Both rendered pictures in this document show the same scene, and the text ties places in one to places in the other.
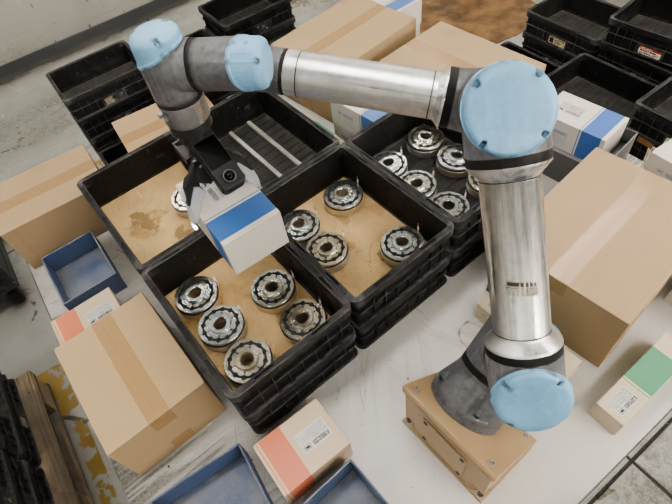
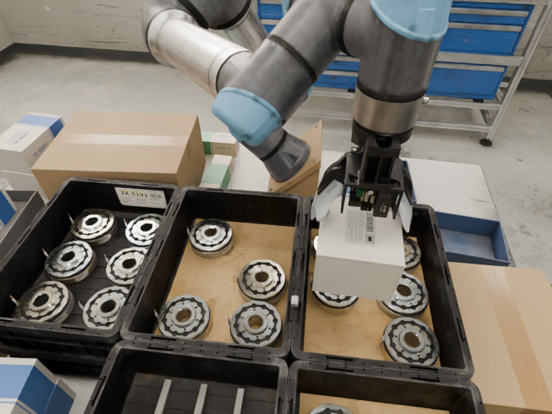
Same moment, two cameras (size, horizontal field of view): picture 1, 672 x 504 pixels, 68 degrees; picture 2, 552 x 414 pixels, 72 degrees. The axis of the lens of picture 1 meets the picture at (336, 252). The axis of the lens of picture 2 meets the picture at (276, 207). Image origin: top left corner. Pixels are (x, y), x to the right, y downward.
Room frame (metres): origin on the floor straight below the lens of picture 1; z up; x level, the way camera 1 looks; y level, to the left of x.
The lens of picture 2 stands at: (1.09, 0.34, 1.55)
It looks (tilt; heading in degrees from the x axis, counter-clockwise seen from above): 45 degrees down; 218
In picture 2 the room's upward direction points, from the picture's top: straight up
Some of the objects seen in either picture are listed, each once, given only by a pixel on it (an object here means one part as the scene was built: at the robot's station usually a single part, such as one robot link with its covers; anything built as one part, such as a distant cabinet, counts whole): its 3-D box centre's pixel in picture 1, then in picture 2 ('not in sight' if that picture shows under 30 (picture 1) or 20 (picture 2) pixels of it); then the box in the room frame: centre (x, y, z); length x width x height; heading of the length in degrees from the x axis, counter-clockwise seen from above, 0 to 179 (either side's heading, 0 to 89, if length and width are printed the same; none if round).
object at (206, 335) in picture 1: (220, 324); (403, 292); (0.58, 0.28, 0.86); 0.10 x 0.10 x 0.01
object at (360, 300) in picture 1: (348, 216); (226, 258); (0.77, -0.04, 0.92); 0.40 x 0.30 x 0.02; 31
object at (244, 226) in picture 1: (232, 213); (356, 228); (0.69, 0.19, 1.09); 0.20 x 0.12 x 0.09; 28
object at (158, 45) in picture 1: (168, 64); (400, 32); (0.71, 0.19, 1.41); 0.09 x 0.08 x 0.11; 74
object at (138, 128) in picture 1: (175, 139); not in sight; (1.36, 0.45, 0.78); 0.30 x 0.22 x 0.16; 114
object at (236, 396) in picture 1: (241, 291); (372, 272); (0.62, 0.21, 0.92); 0.40 x 0.30 x 0.02; 31
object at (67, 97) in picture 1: (117, 108); not in sight; (2.22, 0.93, 0.37); 0.40 x 0.30 x 0.45; 118
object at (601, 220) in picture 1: (597, 251); (130, 165); (0.63, -0.60, 0.80); 0.40 x 0.30 x 0.20; 125
